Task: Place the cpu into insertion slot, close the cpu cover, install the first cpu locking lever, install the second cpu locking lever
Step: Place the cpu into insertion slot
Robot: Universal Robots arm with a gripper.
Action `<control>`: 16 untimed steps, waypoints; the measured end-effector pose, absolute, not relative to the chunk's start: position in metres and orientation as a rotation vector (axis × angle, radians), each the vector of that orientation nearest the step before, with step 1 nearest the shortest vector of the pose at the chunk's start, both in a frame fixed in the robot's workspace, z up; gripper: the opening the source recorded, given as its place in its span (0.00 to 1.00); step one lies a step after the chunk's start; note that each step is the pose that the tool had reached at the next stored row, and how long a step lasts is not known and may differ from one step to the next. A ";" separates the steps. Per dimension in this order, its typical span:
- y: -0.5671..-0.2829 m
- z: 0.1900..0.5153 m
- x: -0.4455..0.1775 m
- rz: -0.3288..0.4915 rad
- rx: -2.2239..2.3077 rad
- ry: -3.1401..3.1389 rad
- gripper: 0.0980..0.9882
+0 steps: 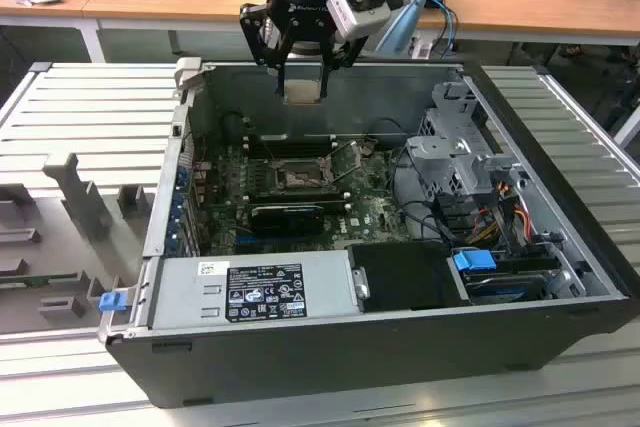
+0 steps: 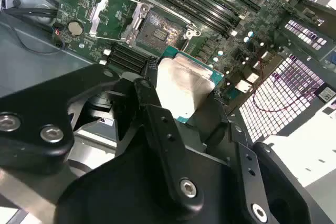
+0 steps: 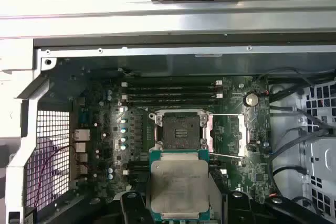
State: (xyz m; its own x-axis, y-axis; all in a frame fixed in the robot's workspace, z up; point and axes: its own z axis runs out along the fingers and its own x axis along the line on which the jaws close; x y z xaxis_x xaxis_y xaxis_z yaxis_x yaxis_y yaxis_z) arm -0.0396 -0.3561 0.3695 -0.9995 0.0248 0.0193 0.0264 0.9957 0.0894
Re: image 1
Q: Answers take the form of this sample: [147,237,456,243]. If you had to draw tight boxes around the CPU socket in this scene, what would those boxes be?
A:
[269,155,335,194]

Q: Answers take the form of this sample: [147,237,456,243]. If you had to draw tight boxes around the hard disk drive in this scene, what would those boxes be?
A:
[462,269,549,304]

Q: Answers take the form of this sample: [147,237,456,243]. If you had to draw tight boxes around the grey parts rack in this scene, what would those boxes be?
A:
[0,151,156,333]

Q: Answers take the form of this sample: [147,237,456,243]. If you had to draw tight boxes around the silver CPU plate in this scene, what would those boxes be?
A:
[282,79,324,107]

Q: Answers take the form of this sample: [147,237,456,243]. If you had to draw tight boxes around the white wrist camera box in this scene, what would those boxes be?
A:
[325,0,392,43]

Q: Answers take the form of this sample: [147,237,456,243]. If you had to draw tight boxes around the green motherboard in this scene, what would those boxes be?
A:
[192,139,416,256]

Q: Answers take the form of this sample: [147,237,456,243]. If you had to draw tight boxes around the black open PC case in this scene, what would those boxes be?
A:
[94,57,640,409]

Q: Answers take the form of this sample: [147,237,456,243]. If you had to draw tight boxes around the blue expansion slot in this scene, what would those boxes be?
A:
[233,232,281,254]

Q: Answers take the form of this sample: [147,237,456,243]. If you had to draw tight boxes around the blue cable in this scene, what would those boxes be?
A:
[424,0,459,53]

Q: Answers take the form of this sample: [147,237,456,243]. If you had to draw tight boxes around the yellow orange wire bundle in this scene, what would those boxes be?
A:
[467,196,534,248]

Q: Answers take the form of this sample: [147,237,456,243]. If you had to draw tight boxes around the grey power supply unit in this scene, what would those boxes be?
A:
[149,251,361,331]

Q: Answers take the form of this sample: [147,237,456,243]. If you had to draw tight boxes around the green RAM stick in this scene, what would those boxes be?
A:
[0,274,84,291]

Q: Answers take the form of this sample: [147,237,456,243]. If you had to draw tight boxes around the blue disk carrier tab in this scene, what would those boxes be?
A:
[451,248,497,277]

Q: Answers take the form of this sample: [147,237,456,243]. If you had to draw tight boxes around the black RAM slot row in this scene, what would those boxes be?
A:
[247,185,341,201]
[249,138,335,157]

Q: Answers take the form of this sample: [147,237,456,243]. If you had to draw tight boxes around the blue case latch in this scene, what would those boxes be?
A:
[99,291,126,312]

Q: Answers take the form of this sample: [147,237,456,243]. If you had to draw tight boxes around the grey case latch handle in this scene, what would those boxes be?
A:
[174,56,204,93]

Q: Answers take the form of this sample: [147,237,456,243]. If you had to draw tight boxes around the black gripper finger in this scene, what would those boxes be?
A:
[238,1,292,98]
[318,32,369,101]

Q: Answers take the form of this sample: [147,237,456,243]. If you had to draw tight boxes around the black graphics card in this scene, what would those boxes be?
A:
[249,204,325,236]

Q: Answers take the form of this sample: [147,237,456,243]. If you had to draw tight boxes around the grey metal drive cage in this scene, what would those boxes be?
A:
[404,81,531,208]

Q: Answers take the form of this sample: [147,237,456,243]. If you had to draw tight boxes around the black plastic air shroud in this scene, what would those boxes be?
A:
[344,241,471,313]

